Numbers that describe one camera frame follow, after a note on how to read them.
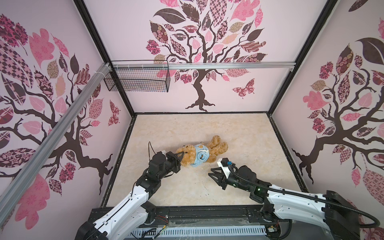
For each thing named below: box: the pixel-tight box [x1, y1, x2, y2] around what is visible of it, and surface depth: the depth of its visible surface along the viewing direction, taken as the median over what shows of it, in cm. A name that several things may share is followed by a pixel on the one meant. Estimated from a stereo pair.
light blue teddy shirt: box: [192, 144, 210, 167], surface depth 77 cm
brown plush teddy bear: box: [176, 135, 229, 167], surface depth 78 cm
